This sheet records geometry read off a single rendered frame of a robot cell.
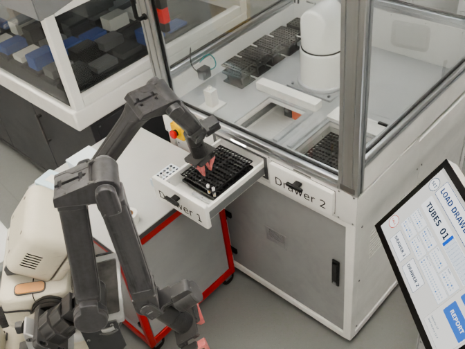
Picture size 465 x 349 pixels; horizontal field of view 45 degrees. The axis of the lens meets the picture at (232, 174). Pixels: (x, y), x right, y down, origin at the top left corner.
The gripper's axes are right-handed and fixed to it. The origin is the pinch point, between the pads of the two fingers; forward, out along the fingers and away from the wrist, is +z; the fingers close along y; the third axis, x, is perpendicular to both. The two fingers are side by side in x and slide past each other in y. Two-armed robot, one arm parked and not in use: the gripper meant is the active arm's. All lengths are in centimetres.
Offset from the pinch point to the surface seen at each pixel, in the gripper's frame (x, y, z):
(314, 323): -24, 11, 101
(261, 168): -5.5, 19.9, 13.4
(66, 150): 129, -8, 48
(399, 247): -73, 11, 2
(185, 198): 0.4, -11.7, 4.0
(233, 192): -6.6, 3.8, 11.5
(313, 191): -31.0, 21.1, 12.4
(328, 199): -37.3, 21.3, 13.2
